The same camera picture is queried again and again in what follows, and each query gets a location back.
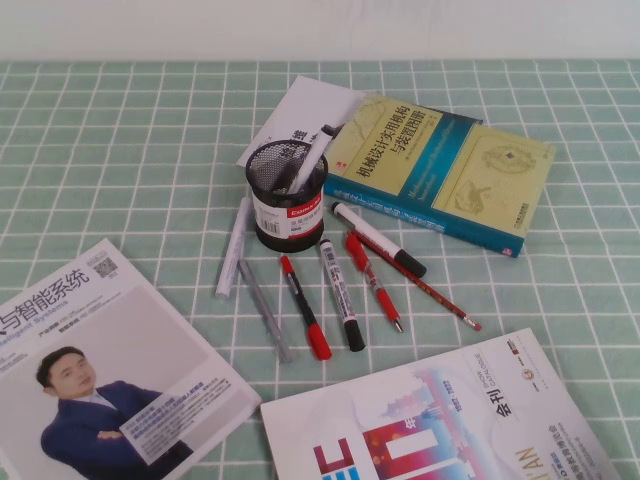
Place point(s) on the plain white pen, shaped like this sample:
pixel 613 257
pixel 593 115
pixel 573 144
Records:
pixel 232 250

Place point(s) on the black mesh pen holder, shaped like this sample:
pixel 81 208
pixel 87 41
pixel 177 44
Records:
pixel 300 220

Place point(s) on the black pen with red cap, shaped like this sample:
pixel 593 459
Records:
pixel 305 310

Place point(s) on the red gel pen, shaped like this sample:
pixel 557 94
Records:
pixel 382 295

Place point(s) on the grey pen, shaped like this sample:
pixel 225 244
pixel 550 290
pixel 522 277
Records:
pixel 265 310

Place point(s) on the white whiteboard marker black cap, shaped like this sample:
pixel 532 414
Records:
pixel 370 232

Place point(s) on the printed white marker black cap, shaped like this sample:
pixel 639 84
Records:
pixel 340 290

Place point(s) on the white marker with black end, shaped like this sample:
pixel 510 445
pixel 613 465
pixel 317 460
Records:
pixel 315 150

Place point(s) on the red pencil with eraser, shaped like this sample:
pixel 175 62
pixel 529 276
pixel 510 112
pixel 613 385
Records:
pixel 440 297

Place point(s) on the white paper booklet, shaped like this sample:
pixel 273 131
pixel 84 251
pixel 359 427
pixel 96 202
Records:
pixel 310 100

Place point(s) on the yellow and teal book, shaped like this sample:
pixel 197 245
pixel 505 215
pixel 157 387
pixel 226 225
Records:
pixel 450 165

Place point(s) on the green checkered tablecloth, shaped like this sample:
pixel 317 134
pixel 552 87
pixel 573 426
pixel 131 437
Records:
pixel 150 150

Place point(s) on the white show catalogue magazine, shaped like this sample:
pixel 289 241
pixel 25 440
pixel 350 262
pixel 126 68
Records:
pixel 400 425

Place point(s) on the magazine with man in suit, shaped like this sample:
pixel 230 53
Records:
pixel 125 350

